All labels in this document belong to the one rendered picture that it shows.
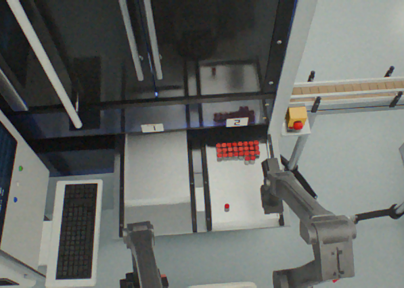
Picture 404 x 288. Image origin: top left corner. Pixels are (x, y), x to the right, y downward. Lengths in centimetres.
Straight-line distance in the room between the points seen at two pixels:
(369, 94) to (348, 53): 137
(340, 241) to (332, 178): 189
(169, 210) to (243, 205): 30
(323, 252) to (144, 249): 45
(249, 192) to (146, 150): 47
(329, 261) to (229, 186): 89
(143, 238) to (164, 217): 58
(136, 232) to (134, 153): 72
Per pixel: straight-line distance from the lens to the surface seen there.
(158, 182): 186
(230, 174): 187
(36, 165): 193
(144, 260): 116
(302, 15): 136
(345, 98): 207
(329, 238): 102
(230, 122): 181
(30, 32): 129
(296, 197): 119
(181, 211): 181
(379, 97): 212
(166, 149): 192
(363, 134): 311
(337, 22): 363
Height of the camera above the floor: 260
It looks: 62 degrees down
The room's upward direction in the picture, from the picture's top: 1 degrees counter-clockwise
